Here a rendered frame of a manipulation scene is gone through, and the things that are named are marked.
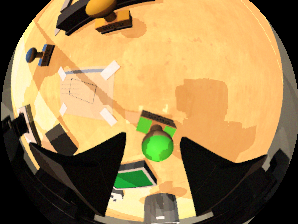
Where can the rubber stamp with dark blue handle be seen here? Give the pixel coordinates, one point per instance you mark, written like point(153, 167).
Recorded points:
point(45, 55)

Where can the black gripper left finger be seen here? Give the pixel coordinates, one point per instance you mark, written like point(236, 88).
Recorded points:
point(91, 174)

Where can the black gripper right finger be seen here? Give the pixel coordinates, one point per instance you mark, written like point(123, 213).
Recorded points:
point(212, 178)

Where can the black flat bar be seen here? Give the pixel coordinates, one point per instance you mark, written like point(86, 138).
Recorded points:
point(66, 5)

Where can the orange rubber stamp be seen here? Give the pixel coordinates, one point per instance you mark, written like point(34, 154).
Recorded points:
point(106, 19)

